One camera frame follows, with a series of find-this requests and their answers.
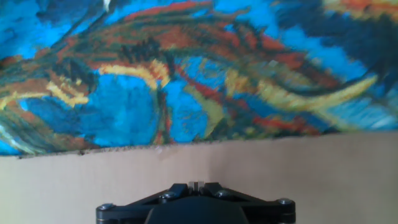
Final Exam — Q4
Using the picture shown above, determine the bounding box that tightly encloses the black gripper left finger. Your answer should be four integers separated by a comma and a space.
95, 182, 197, 224

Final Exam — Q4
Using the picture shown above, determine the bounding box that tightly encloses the sunflower painting print cloth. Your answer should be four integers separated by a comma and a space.
0, 0, 398, 158

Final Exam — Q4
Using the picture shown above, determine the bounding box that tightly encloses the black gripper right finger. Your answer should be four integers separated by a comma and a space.
196, 182, 296, 224

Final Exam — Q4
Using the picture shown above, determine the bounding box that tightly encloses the brown cardboard sheet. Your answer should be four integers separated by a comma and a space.
0, 130, 398, 224

